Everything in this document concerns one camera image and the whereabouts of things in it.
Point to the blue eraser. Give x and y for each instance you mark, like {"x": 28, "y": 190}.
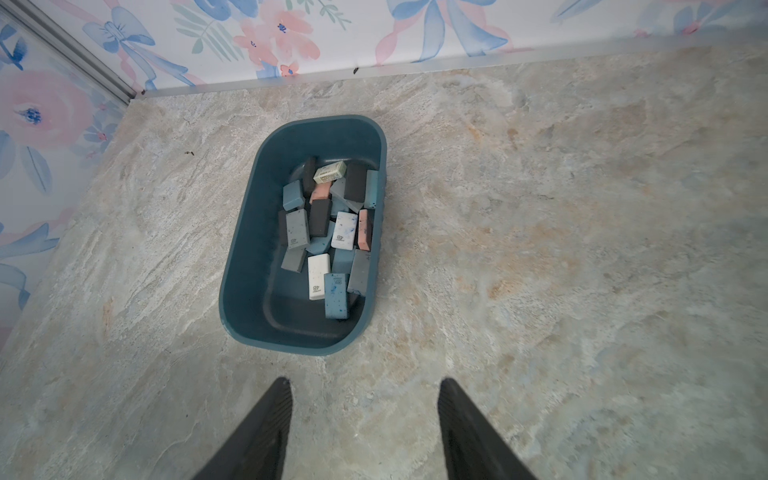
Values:
{"x": 342, "y": 261}
{"x": 336, "y": 299}
{"x": 321, "y": 245}

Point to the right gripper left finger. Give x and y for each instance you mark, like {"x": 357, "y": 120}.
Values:
{"x": 257, "y": 448}

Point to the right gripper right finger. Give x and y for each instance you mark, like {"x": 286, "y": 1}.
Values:
{"x": 473, "y": 449}

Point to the pink eraser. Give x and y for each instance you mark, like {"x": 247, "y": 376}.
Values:
{"x": 321, "y": 192}
{"x": 364, "y": 230}

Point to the grey eraser top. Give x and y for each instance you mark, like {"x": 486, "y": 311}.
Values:
{"x": 293, "y": 196}

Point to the grey eraser bottom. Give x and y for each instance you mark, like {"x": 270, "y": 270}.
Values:
{"x": 359, "y": 274}

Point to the grey eraser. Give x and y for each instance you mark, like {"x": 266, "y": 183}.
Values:
{"x": 359, "y": 274}
{"x": 294, "y": 259}
{"x": 337, "y": 192}
{"x": 293, "y": 196}

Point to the teal eraser top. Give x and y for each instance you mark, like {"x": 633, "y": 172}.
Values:
{"x": 372, "y": 192}

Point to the white eraser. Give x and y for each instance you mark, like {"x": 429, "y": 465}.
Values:
{"x": 318, "y": 267}
{"x": 297, "y": 229}
{"x": 344, "y": 234}

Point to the cream eraser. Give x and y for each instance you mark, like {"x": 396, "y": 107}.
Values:
{"x": 330, "y": 172}

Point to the black eraser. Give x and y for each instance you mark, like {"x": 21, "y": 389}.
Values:
{"x": 308, "y": 183}
{"x": 356, "y": 182}
{"x": 282, "y": 228}
{"x": 319, "y": 217}

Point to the black eraser bottom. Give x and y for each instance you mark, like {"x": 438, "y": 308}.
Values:
{"x": 356, "y": 182}

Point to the dark teal storage box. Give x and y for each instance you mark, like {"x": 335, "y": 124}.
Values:
{"x": 262, "y": 305}

